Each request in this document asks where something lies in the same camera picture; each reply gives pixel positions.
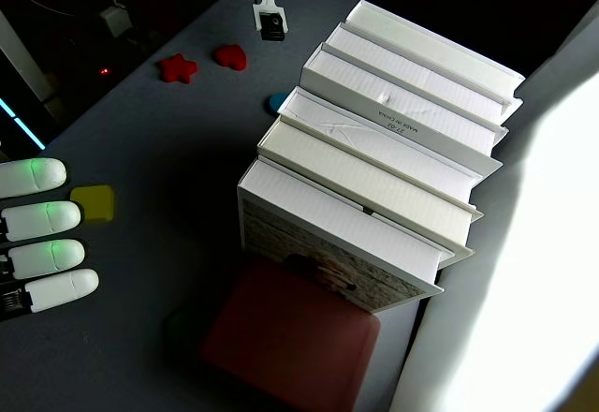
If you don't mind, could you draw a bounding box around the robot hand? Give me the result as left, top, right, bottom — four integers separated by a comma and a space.
0, 157, 100, 324

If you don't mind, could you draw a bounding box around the Fashion India photo book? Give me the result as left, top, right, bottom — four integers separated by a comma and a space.
325, 24, 521, 121

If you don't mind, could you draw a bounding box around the yellow rounded square block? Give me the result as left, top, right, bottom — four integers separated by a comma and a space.
69, 184, 117, 223

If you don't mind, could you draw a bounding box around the cyan light strip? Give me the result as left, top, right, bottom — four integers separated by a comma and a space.
0, 97, 47, 151

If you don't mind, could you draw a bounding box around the grey table cloth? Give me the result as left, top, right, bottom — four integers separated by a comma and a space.
0, 0, 599, 412

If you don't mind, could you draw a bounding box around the red star block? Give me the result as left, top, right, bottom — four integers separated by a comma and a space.
156, 53, 198, 84

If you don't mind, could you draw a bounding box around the red heart block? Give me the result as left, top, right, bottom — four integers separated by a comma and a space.
214, 44, 248, 72

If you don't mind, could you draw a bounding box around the blue round block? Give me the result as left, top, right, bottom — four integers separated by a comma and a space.
268, 92, 290, 118

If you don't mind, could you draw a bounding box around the red hardcover book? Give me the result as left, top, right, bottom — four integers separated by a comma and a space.
196, 256, 383, 412

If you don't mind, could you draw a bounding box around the white book with photo cover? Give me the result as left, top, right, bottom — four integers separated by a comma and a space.
237, 156, 476, 316

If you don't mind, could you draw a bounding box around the white decorative book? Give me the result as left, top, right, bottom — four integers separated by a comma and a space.
300, 40, 511, 177
256, 115, 487, 252
279, 85, 505, 188

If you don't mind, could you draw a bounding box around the white book gold lettered spine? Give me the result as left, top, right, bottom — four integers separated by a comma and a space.
345, 0, 526, 104

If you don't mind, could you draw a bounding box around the white frame bar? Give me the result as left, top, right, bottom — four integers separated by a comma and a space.
0, 8, 32, 104

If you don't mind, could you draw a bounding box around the small black camera white bracket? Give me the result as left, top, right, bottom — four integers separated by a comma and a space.
251, 0, 287, 42

